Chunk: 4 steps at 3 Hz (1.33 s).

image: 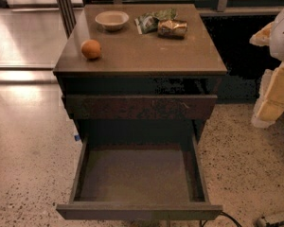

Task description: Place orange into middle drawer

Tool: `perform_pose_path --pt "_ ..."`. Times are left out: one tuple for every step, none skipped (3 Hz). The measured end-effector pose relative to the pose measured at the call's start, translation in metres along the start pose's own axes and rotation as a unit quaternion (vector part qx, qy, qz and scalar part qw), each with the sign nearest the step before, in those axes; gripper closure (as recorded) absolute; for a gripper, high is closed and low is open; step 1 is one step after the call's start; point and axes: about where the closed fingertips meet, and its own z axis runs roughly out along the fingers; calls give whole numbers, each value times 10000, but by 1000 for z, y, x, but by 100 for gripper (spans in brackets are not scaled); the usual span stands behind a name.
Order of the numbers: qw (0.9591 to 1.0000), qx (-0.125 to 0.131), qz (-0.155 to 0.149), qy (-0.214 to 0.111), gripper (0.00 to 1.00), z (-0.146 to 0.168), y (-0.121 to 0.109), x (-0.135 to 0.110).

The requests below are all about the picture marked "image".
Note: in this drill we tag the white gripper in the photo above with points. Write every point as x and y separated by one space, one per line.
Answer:
283 38

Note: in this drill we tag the dark wooden drawer cabinet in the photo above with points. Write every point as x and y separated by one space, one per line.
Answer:
133 64

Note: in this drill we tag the white paper bowl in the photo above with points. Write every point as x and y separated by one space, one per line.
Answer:
112 20

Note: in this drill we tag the orange fruit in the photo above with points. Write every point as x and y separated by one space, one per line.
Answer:
91 49

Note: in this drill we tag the blue tape piece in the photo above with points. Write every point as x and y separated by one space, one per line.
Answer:
77 137

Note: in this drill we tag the metal window frame post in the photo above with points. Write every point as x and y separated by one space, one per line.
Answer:
68 16

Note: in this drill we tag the white power strip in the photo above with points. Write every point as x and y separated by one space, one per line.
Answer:
273 220

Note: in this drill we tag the open bottom drawer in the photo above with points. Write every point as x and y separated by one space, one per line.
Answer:
140 182

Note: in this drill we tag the closed upper drawer front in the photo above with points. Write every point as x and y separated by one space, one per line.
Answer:
139 107

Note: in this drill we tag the green chip bag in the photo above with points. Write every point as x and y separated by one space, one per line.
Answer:
148 22

